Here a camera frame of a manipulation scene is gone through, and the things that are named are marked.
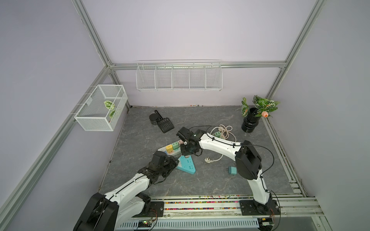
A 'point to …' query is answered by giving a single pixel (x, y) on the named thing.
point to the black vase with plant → (262, 107)
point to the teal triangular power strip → (186, 164)
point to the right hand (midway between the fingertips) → (184, 151)
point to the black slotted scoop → (164, 123)
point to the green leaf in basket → (108, 104)
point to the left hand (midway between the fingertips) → (177, 164)
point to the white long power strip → (175, 152)
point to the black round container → (153, 118)
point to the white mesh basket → (102, 110)
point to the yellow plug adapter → (169, 148)
